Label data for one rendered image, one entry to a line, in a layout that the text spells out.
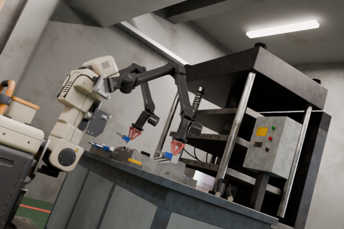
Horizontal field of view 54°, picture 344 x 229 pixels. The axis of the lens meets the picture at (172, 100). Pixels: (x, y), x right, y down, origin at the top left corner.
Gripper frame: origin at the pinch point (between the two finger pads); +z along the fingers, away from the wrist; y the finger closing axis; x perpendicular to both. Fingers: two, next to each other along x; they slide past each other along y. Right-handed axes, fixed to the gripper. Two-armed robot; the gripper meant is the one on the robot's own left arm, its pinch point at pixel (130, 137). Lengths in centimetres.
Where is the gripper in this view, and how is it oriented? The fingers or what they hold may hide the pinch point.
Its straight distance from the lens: 226.5
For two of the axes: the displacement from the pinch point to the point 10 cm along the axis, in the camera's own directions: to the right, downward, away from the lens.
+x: -7.6, -5.3, -3.7
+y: -3.9, -0.7, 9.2
